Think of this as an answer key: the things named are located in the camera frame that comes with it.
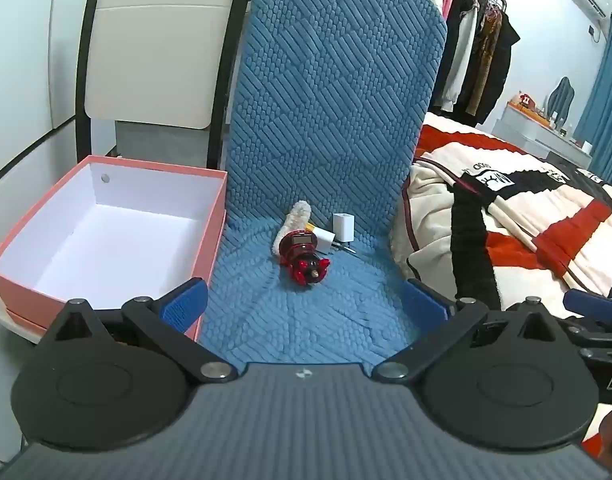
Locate small white plug adapter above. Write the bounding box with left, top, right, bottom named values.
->
left=316, top=230, right=358, bottom=256

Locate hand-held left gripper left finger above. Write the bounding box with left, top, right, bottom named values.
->
left=46, top=277, right=239, bottom=383

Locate red toy with display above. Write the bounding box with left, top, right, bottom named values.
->
left=278, top=230, right=332, bottom=288

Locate blue quilted chair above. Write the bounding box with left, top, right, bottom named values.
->
left=198, top=0, right=449, bottom=366

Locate white wardrobe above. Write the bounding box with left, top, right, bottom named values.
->
left=0, top=0, right=102, bottom=191

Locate cream folding chair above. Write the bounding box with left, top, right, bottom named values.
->
left=0, top=0, right=254, bottom=346

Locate row of hanging clothes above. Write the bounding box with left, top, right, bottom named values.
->
left=346, top=0, right=522, bottom=126

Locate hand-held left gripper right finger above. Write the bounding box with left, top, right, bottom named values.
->
left=371, top=277, right=562, bottom=383

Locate blue curtain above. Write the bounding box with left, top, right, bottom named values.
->
left=573, top=12, right=612, bottom=186

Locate red white black blanket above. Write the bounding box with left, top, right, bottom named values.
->
left=390, top=112, right=612, bottom=321

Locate white fluffy toy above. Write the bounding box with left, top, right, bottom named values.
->
left=270, top=201, right=313, bottom=261

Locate white dresser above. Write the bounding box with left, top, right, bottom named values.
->
left=491, top=102, right=594, bottom=168

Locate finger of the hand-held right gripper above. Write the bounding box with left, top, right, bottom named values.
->
left=562, top=289, right=612, bottom=347

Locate pink cardboard box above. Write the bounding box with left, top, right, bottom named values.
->
left=0, top=155, right=229, bottom=343

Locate white cube charger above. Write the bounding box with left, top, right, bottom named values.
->
left=332, top=212, right=356, bottom=247

